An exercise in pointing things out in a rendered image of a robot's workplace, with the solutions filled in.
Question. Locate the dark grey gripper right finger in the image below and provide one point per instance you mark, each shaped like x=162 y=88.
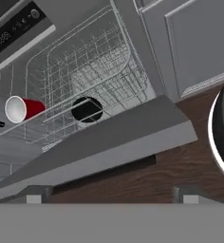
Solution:
x=188 y=190

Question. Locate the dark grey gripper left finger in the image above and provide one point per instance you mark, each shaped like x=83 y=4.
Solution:
x=34 y=191

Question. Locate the red cup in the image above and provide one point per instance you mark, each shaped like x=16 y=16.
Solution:
x=23 y=108

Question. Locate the grey dishwasher door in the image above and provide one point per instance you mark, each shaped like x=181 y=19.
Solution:
x=123 y=136

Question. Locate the black bowl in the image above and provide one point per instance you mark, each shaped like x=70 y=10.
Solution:
x=86 y=109

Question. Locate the grey cabinet door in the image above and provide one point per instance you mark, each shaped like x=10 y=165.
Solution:
x=202 y=41

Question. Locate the grey dishwasher with control panel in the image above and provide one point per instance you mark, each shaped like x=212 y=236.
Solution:
x=19 y=28

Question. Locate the black and white round thing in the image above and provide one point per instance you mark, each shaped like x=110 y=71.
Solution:
x=220 y=126

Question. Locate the narrow grey cabinet panel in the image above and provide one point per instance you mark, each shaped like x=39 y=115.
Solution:
x=156 y=47

